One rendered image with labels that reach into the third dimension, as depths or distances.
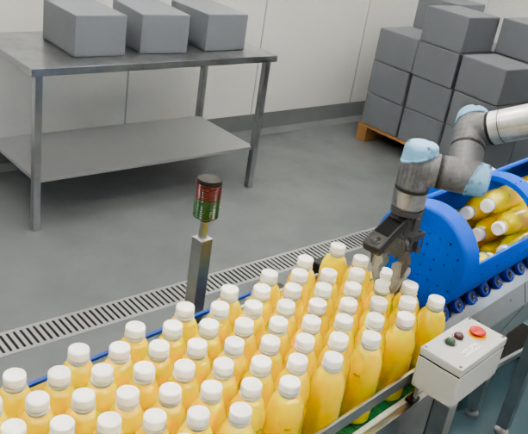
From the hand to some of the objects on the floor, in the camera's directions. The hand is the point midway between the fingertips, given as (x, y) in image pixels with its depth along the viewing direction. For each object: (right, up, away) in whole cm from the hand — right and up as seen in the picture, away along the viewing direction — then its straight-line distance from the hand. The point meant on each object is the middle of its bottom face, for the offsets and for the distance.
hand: (382, 285), depth 174 cm
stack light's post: (-59, -87, +58) cm, 120 cm away
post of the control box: (-1, -109, +32) cm, 114 cm away
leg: (+70, -73, +132) cm, 166 cm away
